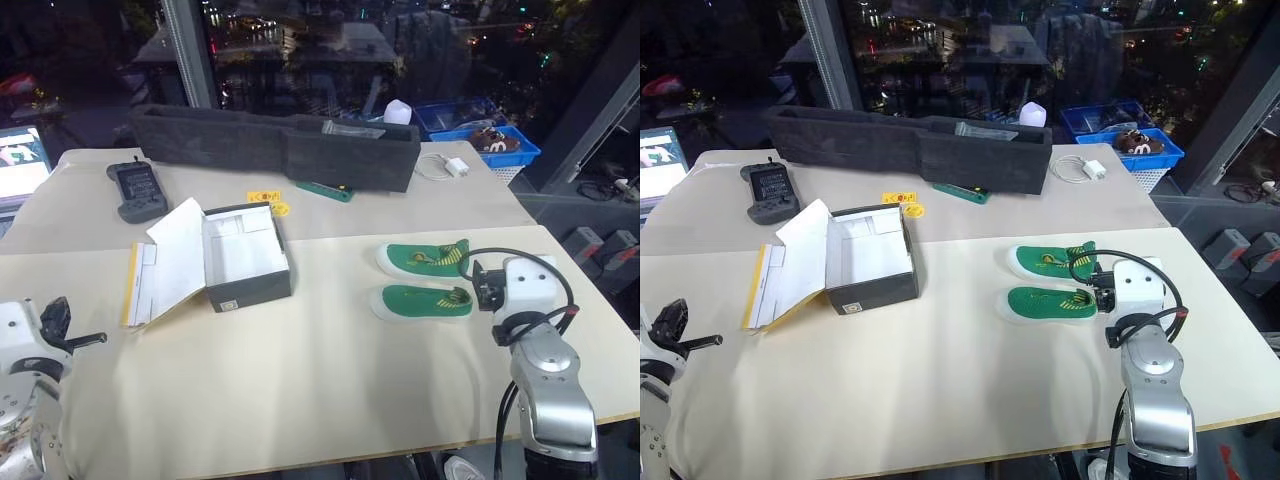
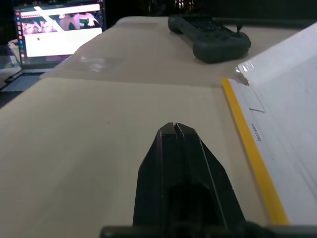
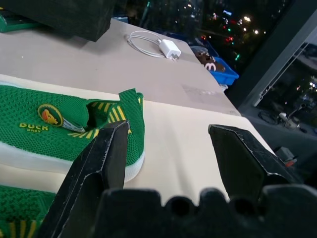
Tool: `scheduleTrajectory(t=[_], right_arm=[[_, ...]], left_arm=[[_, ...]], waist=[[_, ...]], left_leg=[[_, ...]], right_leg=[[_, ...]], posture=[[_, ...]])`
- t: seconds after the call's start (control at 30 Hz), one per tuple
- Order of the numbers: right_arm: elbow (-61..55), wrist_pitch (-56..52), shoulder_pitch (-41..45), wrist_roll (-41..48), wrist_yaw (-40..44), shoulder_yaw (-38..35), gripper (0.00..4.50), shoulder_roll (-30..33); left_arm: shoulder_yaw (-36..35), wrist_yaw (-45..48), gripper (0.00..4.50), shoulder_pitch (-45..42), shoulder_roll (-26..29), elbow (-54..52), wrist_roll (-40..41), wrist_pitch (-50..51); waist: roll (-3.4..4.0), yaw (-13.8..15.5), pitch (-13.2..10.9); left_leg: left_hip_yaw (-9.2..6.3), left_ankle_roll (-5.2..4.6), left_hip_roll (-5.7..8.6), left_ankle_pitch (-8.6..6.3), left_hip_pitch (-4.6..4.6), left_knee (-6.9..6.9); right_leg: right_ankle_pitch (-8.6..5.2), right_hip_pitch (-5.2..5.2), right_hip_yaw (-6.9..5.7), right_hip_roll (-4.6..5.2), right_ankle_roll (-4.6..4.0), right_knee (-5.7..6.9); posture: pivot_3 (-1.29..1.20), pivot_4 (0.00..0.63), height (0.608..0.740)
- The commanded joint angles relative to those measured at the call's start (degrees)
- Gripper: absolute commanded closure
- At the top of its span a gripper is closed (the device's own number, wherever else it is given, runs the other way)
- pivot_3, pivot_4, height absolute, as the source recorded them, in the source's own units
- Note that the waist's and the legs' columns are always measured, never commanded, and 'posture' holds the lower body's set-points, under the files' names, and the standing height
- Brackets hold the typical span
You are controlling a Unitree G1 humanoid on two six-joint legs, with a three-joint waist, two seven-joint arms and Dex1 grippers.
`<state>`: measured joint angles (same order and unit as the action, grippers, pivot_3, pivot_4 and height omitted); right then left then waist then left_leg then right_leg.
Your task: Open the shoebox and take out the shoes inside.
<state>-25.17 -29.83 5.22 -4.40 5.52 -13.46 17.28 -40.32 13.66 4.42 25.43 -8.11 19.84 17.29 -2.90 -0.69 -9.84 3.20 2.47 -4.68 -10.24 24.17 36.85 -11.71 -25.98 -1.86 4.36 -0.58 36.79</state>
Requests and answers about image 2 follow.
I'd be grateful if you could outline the open laptop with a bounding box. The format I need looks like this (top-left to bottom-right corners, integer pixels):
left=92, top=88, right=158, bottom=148
left=0, top=0, right=107, bottom=93

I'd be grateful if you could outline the yellow duck cardboard box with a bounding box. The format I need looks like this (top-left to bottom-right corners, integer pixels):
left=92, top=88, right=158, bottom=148
left=221, top=20, right=317, bottom=227

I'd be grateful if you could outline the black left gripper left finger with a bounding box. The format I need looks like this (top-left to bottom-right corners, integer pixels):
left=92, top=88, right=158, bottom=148
left=132, top=121, right=183, bottom=227

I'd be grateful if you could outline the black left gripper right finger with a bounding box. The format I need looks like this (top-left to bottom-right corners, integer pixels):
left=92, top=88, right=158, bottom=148
left=174, top=122, right=246, bottom=227

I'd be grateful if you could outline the grey handheld controller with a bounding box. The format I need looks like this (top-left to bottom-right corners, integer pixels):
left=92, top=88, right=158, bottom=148
left=167, top=13, right=252, bottom=64

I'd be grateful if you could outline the beige table cloth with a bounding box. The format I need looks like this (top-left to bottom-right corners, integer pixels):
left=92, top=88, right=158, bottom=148
left=0, top=76, right=275, bottom=238
left=39, top=15, right=317, bottom=88

